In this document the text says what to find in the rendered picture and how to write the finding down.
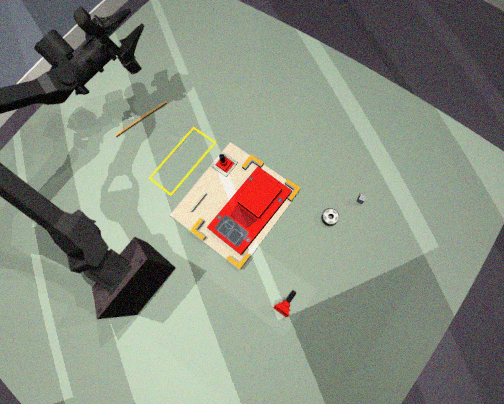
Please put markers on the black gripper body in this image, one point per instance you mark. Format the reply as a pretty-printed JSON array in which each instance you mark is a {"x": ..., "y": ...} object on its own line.
[{"x": 98, "y": 53}]

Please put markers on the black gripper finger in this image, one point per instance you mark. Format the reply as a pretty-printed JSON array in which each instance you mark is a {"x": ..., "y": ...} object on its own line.
[
  {"x": 130, "y": 42},
  {"x": 110, "y": 23}
]

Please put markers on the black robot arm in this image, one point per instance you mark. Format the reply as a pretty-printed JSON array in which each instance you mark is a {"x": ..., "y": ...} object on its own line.
[{"x": 75, "y": 234}]

